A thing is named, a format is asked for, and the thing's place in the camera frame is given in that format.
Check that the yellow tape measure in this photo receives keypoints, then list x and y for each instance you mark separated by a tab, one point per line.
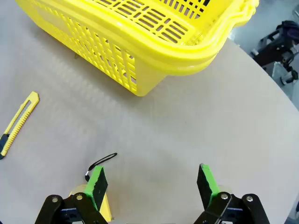
78	188

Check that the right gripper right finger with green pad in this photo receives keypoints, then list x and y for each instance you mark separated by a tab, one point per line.
206	184

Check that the yellow utility knife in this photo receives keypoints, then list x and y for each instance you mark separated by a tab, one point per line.
23	112

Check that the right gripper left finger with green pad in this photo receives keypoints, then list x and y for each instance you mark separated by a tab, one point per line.
97	184

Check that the yellow plastic shopping basket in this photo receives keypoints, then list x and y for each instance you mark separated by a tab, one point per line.
149	70

